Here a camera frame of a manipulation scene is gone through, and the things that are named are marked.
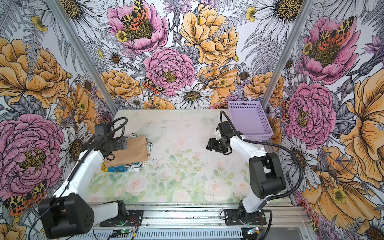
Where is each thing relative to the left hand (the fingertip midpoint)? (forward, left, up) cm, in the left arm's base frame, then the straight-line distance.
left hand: (116, 147), depth 82 cm
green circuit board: (-36, -10, -16) cm, 40 cm away
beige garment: (+5, -5, -14) cm, 16 cm away
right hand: (+2, -53, -7) cm, 53 cm away
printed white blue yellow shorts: (-7, -6, -11) cm, 14 cm away
